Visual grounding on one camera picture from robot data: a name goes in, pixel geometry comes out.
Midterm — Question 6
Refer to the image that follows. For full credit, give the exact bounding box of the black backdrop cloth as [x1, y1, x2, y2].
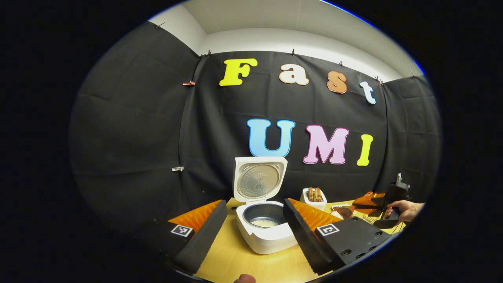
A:
[69, 22, 442, 236]

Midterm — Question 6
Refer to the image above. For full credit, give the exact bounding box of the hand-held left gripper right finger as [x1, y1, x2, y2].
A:
[283, 198, 393, 276]

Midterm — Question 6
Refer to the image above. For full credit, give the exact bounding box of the white toaster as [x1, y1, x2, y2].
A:
[300, 187, 327, 211]

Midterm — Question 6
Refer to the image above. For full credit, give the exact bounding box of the white divided grain dish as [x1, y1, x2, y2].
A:
[331, 204, 354, 220]

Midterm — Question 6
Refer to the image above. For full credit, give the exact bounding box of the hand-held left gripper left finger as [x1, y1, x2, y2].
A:
[129, 200, 228, 276]

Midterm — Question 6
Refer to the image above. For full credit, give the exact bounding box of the white rice cooker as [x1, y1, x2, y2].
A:
[233, 156, 299, 255]

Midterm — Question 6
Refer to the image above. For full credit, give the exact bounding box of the brown wooden spoon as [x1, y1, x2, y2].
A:
[333, 206, 356, 219]

